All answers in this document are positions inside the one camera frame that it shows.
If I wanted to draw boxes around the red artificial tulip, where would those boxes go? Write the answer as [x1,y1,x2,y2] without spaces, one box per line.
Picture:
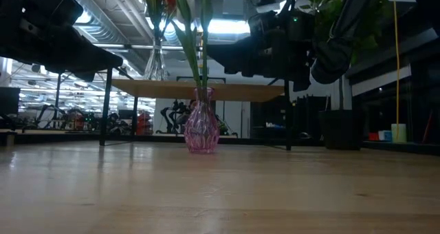
[200,0,215,89]

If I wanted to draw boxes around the clear glass vase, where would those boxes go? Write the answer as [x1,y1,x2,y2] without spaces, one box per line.
[143,37,169,81]

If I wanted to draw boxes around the white and blue box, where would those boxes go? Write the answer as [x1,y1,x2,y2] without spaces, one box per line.
[377,129,393,142]

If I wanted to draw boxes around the dark shelving unit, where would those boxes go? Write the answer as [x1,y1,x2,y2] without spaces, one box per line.
[344,22,440,156]

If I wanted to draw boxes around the purple glass vase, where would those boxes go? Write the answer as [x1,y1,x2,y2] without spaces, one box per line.
[183,86,221,155]

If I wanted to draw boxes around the wooden shelf with black frame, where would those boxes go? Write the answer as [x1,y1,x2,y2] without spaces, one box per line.
[98,67,293,151]

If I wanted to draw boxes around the pale green cup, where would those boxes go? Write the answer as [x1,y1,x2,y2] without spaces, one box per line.
[390,123,408,144]

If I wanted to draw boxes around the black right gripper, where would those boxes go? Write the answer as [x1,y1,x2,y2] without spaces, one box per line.
[206,9,316,93]

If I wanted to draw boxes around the long horizontal light bar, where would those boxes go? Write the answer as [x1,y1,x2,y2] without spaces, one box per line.
[91,43,207,52]

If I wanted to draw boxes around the potted green plant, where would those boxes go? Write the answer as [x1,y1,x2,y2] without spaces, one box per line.
[298,0,393,151]

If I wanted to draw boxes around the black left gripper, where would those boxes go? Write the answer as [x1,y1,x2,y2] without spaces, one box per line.
[0,0,124,83]

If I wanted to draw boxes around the white artificial tulip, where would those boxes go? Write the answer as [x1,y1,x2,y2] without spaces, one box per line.
[170,0,202,89]

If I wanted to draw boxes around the red artificial flower bunch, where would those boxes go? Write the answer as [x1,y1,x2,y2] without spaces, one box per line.
[147,0,178,49]

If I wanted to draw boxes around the dark monitor screen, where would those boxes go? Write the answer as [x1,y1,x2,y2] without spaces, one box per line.
[0,86,21,116]

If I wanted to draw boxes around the yellow extension cable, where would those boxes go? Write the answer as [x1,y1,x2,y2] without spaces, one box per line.
[393,0,402,142]

